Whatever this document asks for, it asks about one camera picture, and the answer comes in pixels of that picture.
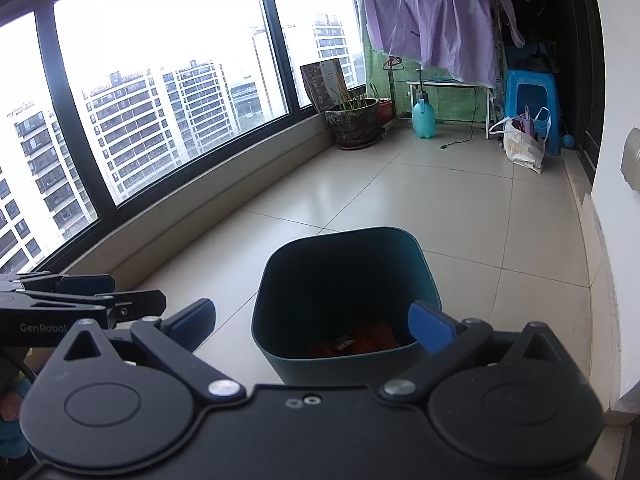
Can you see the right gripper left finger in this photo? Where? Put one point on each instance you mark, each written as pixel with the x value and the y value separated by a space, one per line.
pixel 152 361

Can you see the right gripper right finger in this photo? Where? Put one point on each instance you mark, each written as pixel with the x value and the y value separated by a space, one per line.
pixel 452 346

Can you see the orange foam fruit net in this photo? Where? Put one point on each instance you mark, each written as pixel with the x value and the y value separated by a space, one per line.
pixel 368 339

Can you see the dark teal trash bin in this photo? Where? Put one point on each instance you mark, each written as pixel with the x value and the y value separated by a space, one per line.
pixel 335 283

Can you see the left hand blue glove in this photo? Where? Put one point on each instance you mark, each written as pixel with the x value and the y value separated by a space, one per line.
pixel 16 380

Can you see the white tote bag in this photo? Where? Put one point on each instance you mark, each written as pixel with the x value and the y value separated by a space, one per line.
pixel 524 138

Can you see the teal spray bottle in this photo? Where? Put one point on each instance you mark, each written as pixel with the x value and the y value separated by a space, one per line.
pixel 423 117

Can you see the small blue ball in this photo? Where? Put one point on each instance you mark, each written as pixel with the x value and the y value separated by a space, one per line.
pixel 569 142

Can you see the dark ceramic plant pot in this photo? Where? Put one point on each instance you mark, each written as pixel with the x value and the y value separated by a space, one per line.
pixel 354 123

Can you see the white drying rack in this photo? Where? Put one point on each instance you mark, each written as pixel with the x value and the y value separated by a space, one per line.
pixel 456 102

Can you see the blue plastic stool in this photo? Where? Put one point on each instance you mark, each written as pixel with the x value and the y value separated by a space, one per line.
pixel 536 92

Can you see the brown cardboard box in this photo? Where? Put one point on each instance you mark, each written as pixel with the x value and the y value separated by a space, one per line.
pixel 325 84

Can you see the purple hanging garment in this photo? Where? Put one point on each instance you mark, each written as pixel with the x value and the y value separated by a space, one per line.
pixel 455 35

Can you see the black window frame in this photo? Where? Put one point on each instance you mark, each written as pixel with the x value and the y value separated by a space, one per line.
pixel 103 100

